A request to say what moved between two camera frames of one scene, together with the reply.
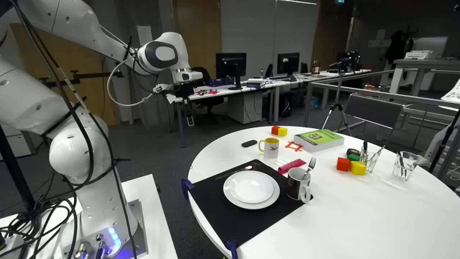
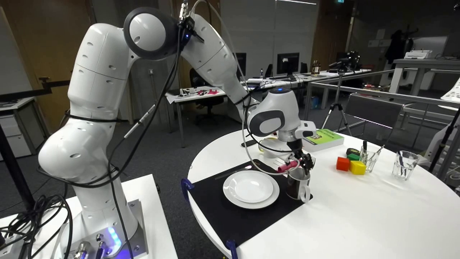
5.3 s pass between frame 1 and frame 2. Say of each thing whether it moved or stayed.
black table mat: stayed
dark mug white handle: stayed
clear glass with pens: stayed
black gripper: moved
